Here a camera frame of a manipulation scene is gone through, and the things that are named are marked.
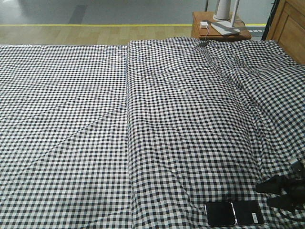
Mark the white desk lamp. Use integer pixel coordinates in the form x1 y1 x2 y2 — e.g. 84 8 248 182
211 0 240 36

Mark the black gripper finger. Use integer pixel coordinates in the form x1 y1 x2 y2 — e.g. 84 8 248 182
267 195 294 208
255 175 289 193

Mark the black white checkered quilt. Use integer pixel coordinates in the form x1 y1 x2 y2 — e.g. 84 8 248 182
126 38 305 229

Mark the black smartphone pink frame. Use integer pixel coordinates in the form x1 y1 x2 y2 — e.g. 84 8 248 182
205 200 264 227

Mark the white cylindrical device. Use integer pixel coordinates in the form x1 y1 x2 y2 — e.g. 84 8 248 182
213 0 231 21

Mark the wooden nightstand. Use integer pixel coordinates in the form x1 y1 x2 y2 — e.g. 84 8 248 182
191 11 252 42

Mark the white charger adapter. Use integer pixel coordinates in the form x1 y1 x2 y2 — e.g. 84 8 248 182
200 21 209 29

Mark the black white checkered bedsheet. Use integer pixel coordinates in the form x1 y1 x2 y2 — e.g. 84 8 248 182
0 45 132 229

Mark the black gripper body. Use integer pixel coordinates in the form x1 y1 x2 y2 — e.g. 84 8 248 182
285 159 305 213

